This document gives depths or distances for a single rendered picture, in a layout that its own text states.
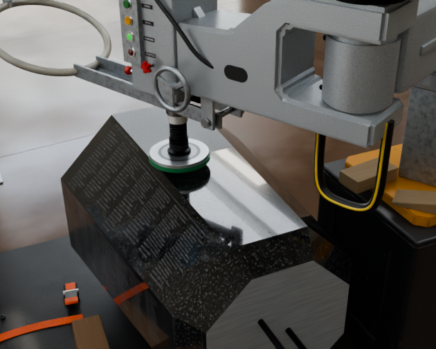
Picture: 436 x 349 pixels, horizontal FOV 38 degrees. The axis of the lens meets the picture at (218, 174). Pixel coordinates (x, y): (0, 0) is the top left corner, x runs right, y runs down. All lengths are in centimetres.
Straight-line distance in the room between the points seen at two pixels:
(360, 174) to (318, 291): 52
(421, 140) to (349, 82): 78
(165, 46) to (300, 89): 45
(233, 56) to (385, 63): 44
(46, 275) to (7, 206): 76
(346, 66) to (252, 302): 74
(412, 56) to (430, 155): 67
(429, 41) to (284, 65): 40
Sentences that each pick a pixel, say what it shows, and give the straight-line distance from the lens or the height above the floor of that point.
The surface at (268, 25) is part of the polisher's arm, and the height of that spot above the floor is 149.
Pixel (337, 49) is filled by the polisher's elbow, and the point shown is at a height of 146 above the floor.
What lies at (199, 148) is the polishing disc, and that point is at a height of 93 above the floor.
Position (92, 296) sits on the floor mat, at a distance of 308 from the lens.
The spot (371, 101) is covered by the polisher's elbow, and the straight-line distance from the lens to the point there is 169.
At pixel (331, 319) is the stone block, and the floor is 54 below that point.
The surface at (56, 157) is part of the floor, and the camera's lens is 433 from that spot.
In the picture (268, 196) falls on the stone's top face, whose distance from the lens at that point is 211.
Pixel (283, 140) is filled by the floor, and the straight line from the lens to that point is 440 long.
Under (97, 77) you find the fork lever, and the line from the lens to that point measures 236.
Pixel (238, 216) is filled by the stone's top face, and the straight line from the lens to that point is 201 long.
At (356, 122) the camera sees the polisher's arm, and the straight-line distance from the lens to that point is 169.
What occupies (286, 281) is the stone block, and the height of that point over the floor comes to 76.
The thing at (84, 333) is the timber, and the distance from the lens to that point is 273.
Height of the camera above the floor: 199
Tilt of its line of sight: 30 degrees down
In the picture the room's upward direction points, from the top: 1 degrees counter-clockwise
